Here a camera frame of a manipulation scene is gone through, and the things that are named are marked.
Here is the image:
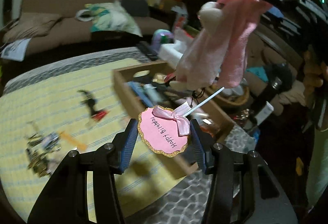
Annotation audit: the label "pink fabric cloth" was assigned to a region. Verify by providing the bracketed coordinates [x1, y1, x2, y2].
[217, 0, 272, 89]

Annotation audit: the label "gold metal hair claw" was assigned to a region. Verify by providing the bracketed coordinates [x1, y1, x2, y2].
[25, 132, 62, 177]

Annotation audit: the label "pale pink bunny socks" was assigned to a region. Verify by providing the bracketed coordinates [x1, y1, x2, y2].
[170, 2, 232, 91]

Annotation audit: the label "person right hand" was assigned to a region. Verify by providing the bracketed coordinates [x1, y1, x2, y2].
[303, 51, 327, 92]

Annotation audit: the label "yellow plaid table mat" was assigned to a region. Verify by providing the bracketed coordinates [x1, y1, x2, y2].
[0, 57, 185, 223]

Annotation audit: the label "woven wicker basket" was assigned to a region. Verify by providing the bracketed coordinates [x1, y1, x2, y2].
[212, 86, 250, 108]

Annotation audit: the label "small red packet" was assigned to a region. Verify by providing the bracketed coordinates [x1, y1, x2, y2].
[91, 110, 108, 122]

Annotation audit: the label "black hair clip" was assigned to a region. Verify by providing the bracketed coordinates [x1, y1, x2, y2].
[77, 90, 98, 117]

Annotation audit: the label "white tissue box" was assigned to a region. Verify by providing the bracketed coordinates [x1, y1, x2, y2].
[158, 44, 186, 69]

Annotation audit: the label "cardboard box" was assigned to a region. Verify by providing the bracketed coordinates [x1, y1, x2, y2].
[112, 60, 235, 180]

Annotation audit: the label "black remote control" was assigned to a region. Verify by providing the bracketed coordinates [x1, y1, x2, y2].
[137, 41, 158, 61]

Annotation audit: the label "white paper sheet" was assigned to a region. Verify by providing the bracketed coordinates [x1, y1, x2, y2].
[1, 38, 31, 62]

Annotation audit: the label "green white pillow bag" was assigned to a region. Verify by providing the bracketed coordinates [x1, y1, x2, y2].
[75, 1, 142, 37]

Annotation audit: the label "brown cushion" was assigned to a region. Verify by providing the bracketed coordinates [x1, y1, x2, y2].
[3, 13, 62, 43]

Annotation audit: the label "brown sofa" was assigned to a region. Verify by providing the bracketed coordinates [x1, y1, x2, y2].
[3, 0, 170, 56]

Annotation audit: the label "orange handled tool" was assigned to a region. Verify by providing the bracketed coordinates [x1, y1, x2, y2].
[59, 132, 87, 151]

